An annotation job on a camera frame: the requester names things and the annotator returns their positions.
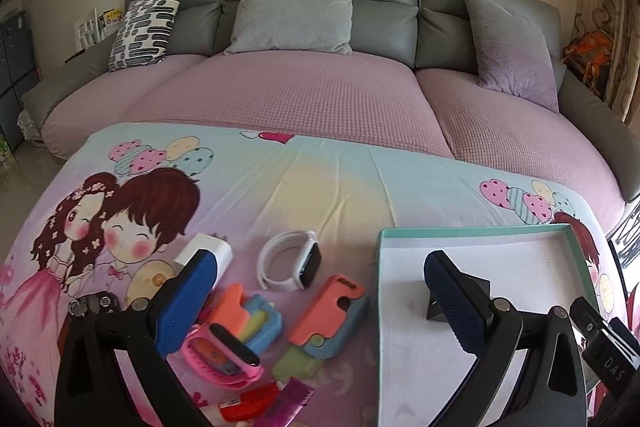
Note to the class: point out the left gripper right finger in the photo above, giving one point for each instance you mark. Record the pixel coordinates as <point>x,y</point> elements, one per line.
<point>470,324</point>

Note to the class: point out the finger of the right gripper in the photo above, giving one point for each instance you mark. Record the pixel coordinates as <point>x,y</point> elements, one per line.
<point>602,352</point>

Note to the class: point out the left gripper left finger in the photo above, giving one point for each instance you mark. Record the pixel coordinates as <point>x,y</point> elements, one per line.
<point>177,304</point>

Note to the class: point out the black power adapter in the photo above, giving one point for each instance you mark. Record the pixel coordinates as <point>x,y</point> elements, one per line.
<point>439,305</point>

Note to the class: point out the pink smartwatch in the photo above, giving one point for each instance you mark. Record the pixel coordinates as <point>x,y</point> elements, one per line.
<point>219,358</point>

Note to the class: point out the magenta lighter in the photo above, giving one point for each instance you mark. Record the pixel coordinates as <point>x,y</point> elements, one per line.
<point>291,400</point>

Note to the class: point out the white power adapter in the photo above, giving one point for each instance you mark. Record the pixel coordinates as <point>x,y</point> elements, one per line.
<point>219,248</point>

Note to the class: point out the black toy car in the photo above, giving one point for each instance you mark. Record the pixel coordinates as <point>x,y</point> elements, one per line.
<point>101,302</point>

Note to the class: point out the teal shallow box tray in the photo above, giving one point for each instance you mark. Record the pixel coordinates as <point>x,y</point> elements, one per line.
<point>531,372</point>

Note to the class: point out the cartoon print tablecloth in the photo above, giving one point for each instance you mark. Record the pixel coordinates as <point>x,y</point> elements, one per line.
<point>123,206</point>

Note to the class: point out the red plastic toy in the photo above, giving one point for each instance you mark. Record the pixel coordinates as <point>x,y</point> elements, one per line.
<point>249,404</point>

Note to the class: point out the white smartwatch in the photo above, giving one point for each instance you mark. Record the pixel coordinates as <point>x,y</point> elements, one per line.
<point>289,261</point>

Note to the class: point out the pink sofa seat cover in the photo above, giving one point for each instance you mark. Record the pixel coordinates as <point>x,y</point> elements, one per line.
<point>358,97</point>

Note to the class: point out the grey purple cushion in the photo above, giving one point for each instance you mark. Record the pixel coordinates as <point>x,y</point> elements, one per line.
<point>512,54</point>

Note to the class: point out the grey sofa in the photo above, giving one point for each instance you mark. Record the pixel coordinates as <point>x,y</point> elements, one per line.
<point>422,34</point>

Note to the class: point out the black white patterned cushion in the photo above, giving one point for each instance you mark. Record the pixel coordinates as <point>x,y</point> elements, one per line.
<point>142,38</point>

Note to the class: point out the orange bag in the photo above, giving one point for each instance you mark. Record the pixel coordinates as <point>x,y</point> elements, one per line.
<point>589,58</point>

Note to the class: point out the white magazine rack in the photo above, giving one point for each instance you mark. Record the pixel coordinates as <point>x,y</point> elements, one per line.
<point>96,27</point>

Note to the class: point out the dark cabinet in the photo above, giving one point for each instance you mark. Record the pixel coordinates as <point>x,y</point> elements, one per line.
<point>18,74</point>

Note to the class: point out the light grey cushion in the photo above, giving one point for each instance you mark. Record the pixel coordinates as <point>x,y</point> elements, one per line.
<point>292,25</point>

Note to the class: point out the beige patterned curtain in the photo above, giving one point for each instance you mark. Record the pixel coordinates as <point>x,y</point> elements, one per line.
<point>620,19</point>

